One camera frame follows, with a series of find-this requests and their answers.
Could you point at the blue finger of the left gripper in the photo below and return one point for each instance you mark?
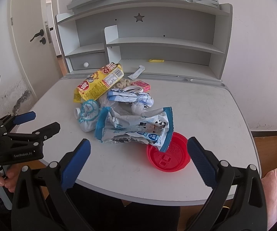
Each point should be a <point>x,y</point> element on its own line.
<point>15,120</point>
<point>42,131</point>

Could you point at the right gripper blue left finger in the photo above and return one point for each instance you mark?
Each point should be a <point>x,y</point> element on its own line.
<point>73,162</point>

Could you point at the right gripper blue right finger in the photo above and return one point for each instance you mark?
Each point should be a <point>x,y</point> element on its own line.
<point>204,161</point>

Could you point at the red plastic lid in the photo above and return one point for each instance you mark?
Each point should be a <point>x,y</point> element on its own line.
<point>174,159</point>

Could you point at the white bottle cap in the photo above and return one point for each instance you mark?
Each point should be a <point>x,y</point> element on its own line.
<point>77,113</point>

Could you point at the white teal shoe cover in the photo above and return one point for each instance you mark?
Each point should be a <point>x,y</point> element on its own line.
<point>90,111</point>

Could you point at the large blue white milk wrapper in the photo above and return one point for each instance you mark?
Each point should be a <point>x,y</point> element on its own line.
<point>153,127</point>

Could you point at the yellow snack bag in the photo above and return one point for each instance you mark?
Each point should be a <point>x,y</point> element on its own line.
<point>98,83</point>

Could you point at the white door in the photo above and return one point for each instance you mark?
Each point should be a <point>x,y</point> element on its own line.
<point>33,45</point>

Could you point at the white desk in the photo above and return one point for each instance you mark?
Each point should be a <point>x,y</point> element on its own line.
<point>131,154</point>

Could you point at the white drawer knob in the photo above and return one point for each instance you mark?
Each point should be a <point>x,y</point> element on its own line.
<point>86,64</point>

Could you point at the red pink small box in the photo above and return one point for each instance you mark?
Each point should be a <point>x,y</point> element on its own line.
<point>145,86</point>

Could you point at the white tape roll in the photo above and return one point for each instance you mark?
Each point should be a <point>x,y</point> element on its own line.
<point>134,89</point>

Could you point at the white paper sachet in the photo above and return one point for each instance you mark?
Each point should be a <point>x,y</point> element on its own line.
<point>137,73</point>

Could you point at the grey desk hutch shelf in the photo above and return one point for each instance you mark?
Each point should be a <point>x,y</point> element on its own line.
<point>193,39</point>

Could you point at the black door handle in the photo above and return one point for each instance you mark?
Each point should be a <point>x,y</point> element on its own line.
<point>40,34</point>

